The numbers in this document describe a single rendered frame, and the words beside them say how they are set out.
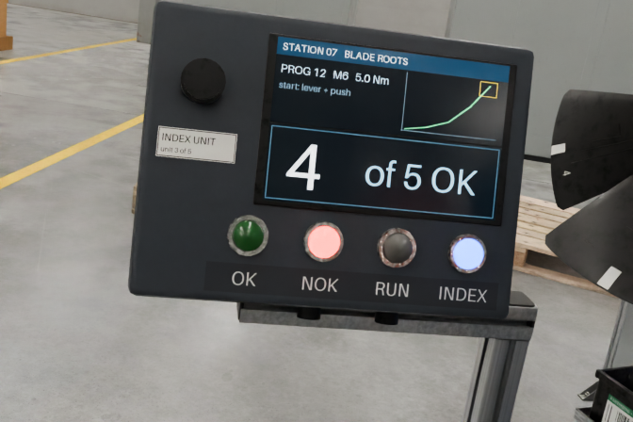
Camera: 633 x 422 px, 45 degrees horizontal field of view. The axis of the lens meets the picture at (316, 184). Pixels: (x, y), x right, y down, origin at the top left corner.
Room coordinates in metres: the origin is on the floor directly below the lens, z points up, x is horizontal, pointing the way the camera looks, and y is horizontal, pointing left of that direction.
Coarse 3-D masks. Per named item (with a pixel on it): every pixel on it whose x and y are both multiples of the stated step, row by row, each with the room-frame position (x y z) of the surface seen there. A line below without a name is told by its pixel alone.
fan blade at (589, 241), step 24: (624, 192) 1.06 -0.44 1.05; (576, 216) 1.07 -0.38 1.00; (600, 216) 1.05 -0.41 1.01; (624, 216) 1.04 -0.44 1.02; (552, 240) 1.06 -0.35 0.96; (576, 240) 1.04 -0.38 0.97; (600, 240) 1.02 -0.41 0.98; (624, 240) 1.01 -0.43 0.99; (576, 264) 1.01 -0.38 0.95; (600, 264) 1.00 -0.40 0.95; (624, 264) 0.99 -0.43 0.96; (624, 288) 0.96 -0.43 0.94
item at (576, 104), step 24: (576, 96) 1.38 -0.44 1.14; (600, 96) 1.33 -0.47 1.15; (624, 96) 1.29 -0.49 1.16; (576, 120) 1.35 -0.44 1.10; (600, 120) 1.31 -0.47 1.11; (624, 120) 1.27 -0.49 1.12; (552, 144) 1.38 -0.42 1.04; (576, 144) 1.33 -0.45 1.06; (600, 144) 1.29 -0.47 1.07; (624, 144) 1.26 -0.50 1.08; (552, 168) 1.36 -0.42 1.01; (576, 168) 1.32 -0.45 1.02; (600, 168) 1.28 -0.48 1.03; (624, 168) 1.25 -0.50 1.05; (576, 192) 1.30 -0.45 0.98; (600, 192) 1.27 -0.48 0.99
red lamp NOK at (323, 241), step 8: (320, 224) 0.47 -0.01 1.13; (328, 224) 0.47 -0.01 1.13; (312, 232) 0.47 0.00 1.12; (320, 232) 0.47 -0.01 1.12; (328, 232) 0.47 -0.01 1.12; (336, 232) 0.47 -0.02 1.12; (304, 240) 0.47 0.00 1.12; (312, 240) 0.47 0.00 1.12; (320, 240) 0.46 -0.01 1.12; (328, 240) 0.47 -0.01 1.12; (336, 240) 0.47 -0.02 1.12; (304, 248) 0.47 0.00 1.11; (312, 248) 0.46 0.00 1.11; (320, 248) 0.46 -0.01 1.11; (328, 248) 0.46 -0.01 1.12; (336, 248) 0.47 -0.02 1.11; (312, 256) 0.47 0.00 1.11; (320, 256) 0.47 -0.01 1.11; (328, 256) 0.47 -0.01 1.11; (336, 256) 0.47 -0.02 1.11
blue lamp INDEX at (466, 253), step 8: (456, 240) 0.49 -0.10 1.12; (464, 240) 0.49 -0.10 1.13; (472, 240) 0.49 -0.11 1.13; (480, 240) 0.49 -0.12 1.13; (448, 248) 0.49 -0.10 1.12; (456, 248) 0.49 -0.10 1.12; (464, 248) 0.48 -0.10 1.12; (472, 248) 0.48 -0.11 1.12; (480, 248) 0.49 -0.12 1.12; (448, 256) 0.49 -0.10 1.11; (456, 256) 0.48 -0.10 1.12; (464, 256) 0.48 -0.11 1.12; (472, 256) 0.48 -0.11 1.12; (480, 256) 0.49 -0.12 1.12; (456, 264) 0.49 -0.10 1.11; (464, 264) 0.48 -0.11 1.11; (472, 264) 0.48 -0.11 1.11; (480, 264) 0.49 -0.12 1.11; (464, 272) 0.48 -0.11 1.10
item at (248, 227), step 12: (240, 216) 0.47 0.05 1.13; (252, 216) 0.47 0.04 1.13; (228, 228) 0.46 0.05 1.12; (240, 228) 0.46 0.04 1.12; (252, 228) 0.46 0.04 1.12; (264, 228) 0.46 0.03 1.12; (228, 240) 0.46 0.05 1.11; (240, 240) 0.45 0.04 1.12; (252, 240) 0.46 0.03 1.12; (264, 240) 0.46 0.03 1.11; (240, 252) 0.46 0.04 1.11; (252, 252) 0.46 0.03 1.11
